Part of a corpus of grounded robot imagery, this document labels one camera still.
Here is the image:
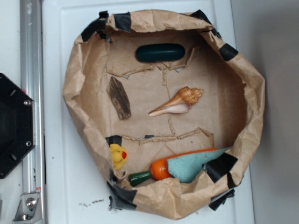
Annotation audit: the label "yellow rubber duck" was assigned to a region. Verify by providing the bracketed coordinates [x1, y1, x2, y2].
[110, 143, 128, 170]

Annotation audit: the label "brown wood chip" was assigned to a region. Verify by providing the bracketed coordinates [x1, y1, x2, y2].
[107, 77, 131, 120]

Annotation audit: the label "aluminium extrusion rail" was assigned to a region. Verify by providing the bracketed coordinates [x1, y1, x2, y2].
[20, 0, 48, 224]

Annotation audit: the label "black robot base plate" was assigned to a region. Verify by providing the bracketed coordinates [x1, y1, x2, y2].
[0, 73, 35, 179]

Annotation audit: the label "orange toy carrot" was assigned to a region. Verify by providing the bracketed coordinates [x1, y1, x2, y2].
[129, 148, 216, 186]

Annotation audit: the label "metal corner bracket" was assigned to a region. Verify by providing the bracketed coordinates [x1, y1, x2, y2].
[12, 193, 43, 224]

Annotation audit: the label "tan spiral seashell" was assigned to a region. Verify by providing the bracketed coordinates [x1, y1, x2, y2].
[149, 86, 205, 117]

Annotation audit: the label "brown paper-lined bin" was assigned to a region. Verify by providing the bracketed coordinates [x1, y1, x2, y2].
[63, 9, 265, 220]

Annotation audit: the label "teal cloth piece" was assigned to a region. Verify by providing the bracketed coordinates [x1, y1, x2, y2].
[167, 147, 230, 183]

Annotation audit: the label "dark green oval stone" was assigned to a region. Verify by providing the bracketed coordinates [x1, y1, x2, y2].
[135, 43, 185, 63]

